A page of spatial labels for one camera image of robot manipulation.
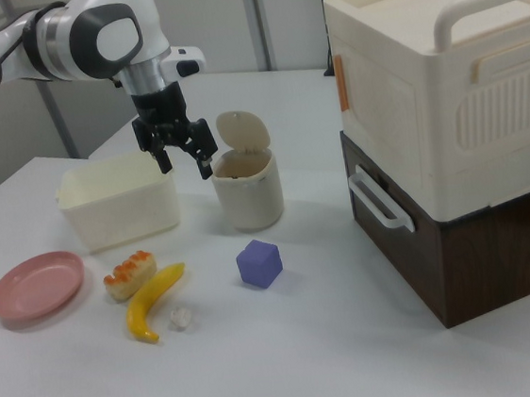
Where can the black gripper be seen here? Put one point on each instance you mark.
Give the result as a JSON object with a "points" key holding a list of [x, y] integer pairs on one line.
{"points": [[161, 110]]}

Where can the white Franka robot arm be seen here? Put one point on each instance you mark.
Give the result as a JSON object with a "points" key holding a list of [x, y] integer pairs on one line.
{"points": [[87, 37]]}

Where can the beige trash can with lid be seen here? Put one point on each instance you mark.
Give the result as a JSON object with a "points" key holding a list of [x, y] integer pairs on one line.
{"points": [[246, 200]]}

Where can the white rectangular plastic container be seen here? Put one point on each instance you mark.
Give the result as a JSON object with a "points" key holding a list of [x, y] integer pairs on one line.
{"points": [[119, 214]]}

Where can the toy salmon roe sushi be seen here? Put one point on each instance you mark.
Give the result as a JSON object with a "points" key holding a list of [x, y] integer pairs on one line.
{"points": [[129, 279]]}

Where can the purple cube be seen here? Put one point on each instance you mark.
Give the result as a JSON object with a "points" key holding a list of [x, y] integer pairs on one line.
{"points": [[258, 265]]}

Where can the yellow toy banana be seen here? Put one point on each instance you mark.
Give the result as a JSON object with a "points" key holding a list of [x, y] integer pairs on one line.
{"points": [[154, 291]]}

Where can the crumpled white paper ball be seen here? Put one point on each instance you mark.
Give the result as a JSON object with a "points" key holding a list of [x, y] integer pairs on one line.
{"points": [[181, 317]]}

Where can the pink plastic plate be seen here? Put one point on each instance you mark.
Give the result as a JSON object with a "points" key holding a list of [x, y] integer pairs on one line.
{"points": [[37, 286]]}

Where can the cream plastic storage box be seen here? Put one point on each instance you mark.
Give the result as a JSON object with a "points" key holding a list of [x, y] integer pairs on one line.
{"points": [[425, 96]]}

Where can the dark brown wooden box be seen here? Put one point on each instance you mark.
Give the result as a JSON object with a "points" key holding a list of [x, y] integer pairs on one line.
{"points": [[489, 260]]}

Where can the grey partition post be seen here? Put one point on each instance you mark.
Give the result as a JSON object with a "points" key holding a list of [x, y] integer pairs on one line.
{"points": [[265, 18]]}

